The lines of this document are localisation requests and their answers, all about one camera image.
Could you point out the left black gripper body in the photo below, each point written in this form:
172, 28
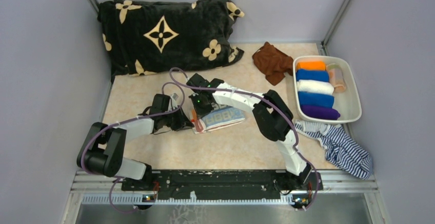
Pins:
171, 120

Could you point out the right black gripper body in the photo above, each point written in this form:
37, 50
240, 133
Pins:
200, 107

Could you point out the orange blue patterned towel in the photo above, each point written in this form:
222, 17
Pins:
221, 118

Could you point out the orange polka dot towel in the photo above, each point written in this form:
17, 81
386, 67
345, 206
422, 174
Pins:
336, 77

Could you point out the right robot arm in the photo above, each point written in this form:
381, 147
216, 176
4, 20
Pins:
272, 116

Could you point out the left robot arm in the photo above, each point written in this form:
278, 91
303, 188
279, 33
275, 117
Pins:
102, 152

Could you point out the brown towel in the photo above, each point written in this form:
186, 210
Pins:
273, 63

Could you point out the black pillow with beige flowers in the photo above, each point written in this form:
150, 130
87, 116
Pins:
145, 38

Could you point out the blue rolled towel lower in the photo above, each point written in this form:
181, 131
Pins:
316, 99

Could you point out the blue rolled towel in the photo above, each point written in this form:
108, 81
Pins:
316, 99
317, 75

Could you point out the purple rolled towel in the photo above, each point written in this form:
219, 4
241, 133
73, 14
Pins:
320, 112

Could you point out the orange rolled towel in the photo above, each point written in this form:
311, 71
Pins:
311, 66

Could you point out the white rolled towel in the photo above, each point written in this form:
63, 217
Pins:
314, 86

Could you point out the blue rolled towel upper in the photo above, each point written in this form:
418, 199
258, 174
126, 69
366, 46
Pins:
317, 75

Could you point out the blue white striped towel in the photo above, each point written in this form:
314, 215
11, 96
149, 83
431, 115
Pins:
340, 149

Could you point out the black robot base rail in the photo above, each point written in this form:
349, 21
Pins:
228, 187

